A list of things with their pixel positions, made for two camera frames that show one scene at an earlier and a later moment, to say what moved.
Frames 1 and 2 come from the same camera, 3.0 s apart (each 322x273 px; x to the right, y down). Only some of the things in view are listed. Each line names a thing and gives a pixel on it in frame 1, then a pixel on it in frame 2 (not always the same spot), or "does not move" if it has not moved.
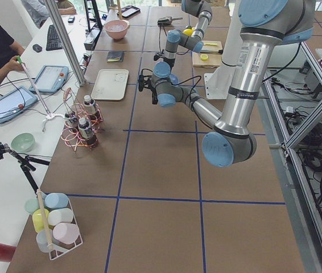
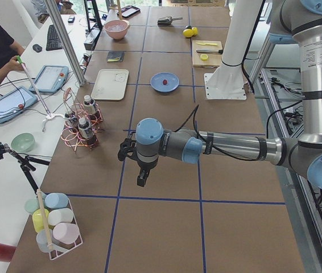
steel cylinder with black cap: x=211 y=52 does not move
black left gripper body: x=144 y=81 to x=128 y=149
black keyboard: x=53 y=41 does not move
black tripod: x=25 y=162 does not move
